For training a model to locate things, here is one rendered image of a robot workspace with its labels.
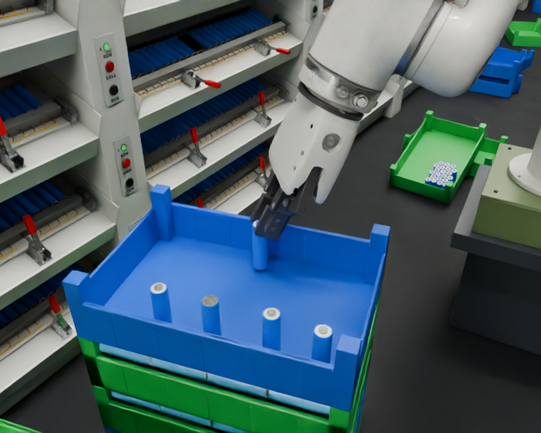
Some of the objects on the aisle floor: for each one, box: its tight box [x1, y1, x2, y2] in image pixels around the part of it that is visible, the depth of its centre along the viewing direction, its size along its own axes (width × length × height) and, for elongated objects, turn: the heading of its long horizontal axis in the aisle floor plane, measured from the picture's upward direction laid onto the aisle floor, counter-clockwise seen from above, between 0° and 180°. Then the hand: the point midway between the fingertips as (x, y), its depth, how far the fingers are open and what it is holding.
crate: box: [390, 110, 487, 204], centre depth 177 cm, size 30×20×8 cm
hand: (270, 216), depth 63 cm, fingers closed, pressing on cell
